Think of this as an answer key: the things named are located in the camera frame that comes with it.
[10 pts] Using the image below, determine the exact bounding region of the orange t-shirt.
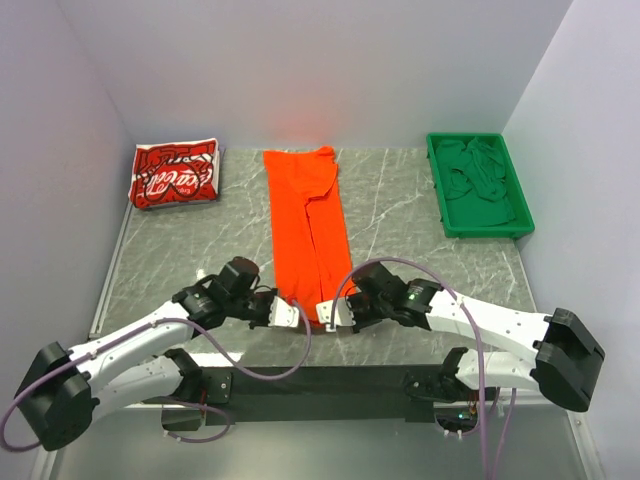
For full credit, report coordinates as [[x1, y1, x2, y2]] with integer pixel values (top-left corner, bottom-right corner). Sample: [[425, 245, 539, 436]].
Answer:
[[263, 146, 352, 327]]

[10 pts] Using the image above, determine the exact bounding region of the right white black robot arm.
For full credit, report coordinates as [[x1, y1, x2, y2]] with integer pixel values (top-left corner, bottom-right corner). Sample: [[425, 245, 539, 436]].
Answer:
[[347, 257, 605, 413]]

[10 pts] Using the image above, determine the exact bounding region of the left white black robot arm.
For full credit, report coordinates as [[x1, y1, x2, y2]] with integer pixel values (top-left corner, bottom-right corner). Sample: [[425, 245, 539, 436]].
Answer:
[[9, 257, 299, 451]]

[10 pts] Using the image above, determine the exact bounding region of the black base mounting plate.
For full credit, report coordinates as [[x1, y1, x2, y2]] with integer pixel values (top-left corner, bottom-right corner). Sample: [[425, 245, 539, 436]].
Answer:
[[203, 365, 479, 423]]

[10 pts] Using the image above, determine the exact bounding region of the red white printed folded t-shirt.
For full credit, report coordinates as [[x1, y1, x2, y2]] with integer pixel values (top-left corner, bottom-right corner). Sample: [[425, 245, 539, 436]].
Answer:
[[129, 138, 221, 210]]

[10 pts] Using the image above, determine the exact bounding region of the green plastic bin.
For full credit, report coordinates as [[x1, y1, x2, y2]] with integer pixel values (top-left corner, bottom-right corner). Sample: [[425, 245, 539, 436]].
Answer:
[[426, 132, 535, 240]]

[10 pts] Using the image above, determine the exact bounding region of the green t-shirt in bin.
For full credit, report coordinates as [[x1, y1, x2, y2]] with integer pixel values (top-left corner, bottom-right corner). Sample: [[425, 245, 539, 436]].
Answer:
[[436, 137, 515, 228]]

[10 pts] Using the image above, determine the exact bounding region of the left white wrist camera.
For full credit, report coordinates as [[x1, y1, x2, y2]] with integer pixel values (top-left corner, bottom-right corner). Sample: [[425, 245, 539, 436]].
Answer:
[[268, 296, 300, 328]]

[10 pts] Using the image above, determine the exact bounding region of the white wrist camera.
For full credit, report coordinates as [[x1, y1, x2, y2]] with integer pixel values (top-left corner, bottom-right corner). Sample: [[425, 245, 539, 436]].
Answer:
[[316, 297, 355, 333], [268, 296, 300, 328]]

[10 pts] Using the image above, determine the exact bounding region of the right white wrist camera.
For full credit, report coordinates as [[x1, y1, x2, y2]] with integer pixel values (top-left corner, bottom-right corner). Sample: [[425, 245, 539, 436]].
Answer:
[[316, 297, 355, 333]]

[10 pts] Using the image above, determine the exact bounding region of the aluminium rail frame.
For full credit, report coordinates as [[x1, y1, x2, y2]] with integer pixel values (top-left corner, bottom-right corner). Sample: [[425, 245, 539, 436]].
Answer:
[[53, 194, 603, 479]]

